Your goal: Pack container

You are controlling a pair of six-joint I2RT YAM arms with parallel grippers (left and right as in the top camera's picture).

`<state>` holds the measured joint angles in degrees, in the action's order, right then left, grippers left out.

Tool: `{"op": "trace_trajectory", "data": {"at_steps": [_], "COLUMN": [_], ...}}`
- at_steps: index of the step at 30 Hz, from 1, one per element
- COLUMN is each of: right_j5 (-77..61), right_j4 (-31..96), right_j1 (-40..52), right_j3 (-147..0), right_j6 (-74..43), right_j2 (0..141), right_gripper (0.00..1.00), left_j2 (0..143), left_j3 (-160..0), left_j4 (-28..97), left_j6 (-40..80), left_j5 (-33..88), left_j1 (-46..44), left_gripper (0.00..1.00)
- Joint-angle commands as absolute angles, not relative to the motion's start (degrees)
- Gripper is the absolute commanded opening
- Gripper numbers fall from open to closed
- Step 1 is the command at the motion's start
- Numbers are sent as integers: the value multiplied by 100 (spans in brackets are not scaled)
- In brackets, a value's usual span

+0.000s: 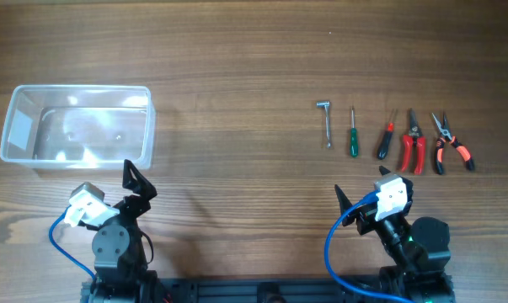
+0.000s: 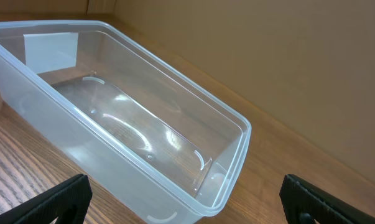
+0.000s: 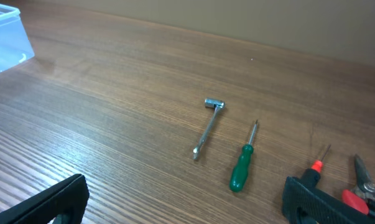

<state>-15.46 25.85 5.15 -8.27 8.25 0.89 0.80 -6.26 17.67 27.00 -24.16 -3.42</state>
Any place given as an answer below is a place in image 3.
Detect clear plastic container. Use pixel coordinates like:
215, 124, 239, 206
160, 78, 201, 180
0, 4, 35, 73

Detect green handle screwdriver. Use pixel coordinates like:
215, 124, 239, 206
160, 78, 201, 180
229, 120, 258, 192

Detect red handle snips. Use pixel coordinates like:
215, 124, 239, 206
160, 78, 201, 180
342, 154, 375, 220

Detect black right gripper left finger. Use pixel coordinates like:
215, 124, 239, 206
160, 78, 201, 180
0, 174, 90, 224

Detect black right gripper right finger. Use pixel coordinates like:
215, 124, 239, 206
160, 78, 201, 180
282, 177, 375, 224

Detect silver L-shaped socket wrench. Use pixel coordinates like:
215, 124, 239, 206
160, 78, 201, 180
193, 98, 225, 160

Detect black red handle screwdriver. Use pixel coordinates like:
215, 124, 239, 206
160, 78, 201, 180
300, 144, 332, 189

